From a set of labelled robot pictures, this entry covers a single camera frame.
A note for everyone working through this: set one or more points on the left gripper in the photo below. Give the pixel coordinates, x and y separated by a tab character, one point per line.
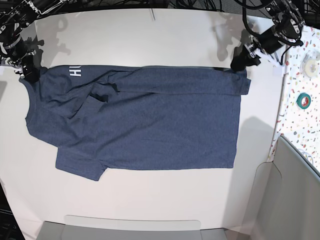
264	46

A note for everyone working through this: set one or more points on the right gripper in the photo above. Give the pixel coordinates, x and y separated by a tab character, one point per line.
22	57

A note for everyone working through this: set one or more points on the dark blue t-shirt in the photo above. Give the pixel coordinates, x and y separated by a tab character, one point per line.
137	118

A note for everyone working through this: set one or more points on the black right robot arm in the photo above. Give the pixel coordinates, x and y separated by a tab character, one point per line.
14	20

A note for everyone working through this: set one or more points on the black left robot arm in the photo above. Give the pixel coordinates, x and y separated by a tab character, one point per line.
286	31

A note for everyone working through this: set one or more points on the clear tape dispenser roll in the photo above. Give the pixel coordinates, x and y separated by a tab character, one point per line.
310	64

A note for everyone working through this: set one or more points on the green tape roll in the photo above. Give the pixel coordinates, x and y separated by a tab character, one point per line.
303	101

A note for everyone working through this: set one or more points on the terrazzo patterned table cover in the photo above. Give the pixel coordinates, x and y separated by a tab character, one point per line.
300	126

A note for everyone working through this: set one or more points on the grey chair right side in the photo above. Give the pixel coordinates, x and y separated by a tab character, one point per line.
284	203

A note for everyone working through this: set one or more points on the grey chair bottom edge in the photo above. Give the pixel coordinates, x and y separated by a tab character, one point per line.
92	228

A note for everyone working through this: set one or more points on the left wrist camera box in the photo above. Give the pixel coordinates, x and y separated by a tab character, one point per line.
278	70

